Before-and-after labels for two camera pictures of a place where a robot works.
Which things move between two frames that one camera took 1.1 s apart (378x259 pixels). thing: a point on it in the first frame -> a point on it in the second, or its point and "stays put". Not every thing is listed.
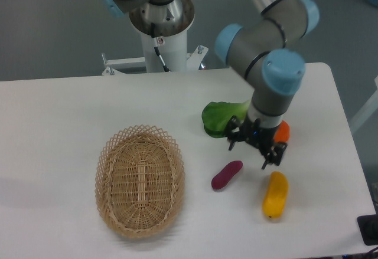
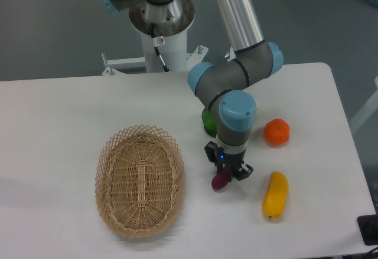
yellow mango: (276, 195) stays put
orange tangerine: (282, 132) stays put
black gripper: (251, 131) -> (234, 161)
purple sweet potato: (224, 177) stays put
